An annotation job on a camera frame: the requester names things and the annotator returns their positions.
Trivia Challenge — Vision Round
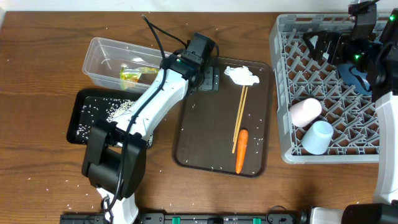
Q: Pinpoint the large dark blue plate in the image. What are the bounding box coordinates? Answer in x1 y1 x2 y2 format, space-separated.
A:
337 63 372 96

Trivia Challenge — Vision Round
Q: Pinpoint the white napkin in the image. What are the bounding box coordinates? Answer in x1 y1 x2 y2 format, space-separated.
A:
224 66 260 86

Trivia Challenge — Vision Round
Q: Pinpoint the pink cup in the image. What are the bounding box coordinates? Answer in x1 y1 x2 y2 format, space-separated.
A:
289 98 322 128

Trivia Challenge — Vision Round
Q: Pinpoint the orange carrot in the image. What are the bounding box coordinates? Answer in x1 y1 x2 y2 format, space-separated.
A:
235 129 249 174

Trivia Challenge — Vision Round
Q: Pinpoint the yellow green snack wrapper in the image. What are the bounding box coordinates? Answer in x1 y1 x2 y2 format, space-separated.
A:
119 67 159 90

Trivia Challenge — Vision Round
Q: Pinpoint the light blue cup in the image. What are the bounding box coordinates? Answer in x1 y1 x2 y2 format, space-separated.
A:
302 121 334 155

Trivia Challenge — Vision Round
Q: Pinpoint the white rice pile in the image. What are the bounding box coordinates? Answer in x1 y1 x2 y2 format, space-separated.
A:
76 98 155 147

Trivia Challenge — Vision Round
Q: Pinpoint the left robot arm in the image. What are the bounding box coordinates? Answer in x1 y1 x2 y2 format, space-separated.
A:
82 49 213 223

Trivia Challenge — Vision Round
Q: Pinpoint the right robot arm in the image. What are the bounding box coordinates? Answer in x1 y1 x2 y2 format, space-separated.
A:
302 2 397 223

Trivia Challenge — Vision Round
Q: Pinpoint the grey dishwasher rack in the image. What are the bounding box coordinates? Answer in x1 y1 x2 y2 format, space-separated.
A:
269 14 379 164

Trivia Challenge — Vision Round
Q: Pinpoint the wooden chopstick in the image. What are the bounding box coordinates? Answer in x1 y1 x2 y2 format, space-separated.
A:
232 86 248 154
233 85 246 142

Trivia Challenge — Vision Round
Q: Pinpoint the brown serving tray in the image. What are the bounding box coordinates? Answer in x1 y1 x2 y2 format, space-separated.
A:
172 58 274 178

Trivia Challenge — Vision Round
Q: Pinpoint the clear plastic bin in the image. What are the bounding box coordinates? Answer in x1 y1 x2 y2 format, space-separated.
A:
83 37 162 93

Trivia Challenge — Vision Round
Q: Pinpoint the black tray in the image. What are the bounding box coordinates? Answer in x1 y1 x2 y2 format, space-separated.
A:
67 88 140 144

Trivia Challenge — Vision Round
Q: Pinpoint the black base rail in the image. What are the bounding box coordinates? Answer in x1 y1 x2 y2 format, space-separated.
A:
59 205 310 224

